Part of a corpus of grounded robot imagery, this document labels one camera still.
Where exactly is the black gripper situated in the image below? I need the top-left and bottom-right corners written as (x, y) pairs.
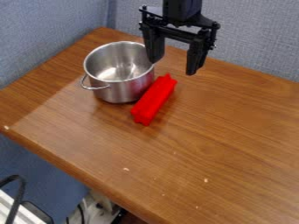
top-left (139, 4), bottom-right (220, 75)

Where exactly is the red plastic block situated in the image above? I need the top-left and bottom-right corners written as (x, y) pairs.
top-left (131, 73), bottom-right (178, 126)

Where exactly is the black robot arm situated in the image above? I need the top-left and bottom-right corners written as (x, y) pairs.
top-left (139, 0), bottom-right (220, 75)

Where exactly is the stainless steel pot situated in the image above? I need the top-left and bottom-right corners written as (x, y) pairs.
top-left (79, 41), bottom-right (155, 103)

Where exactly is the white equipment under table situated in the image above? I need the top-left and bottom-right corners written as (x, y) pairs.
top-left (63, 191), bottom-right (127, 224)

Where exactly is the white ribbed device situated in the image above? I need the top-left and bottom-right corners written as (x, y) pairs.
top-left (0, 190), bottom-right (54, 224)

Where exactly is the black cable loop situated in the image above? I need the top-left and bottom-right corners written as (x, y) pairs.
top-left (0, 174), bottom-right (28, 224)

